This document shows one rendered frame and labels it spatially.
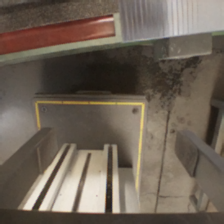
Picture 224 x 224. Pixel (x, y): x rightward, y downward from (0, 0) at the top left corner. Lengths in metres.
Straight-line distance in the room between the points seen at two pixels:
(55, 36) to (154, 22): 0.25
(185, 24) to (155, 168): 1.32
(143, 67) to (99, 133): 0.60
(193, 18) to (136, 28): 0.14
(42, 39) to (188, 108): 1.20
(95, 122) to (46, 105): 0.31
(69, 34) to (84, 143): 0.74
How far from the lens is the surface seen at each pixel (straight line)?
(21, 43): 0.49
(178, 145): 0.17
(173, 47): 0.56
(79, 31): 0.44
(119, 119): 0.97
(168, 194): 1.82
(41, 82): 1.36
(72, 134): 1.04
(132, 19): 0.43
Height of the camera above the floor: 1.23
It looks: 73 degrees down
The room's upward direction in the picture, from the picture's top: 179 degrees counter-clockwise
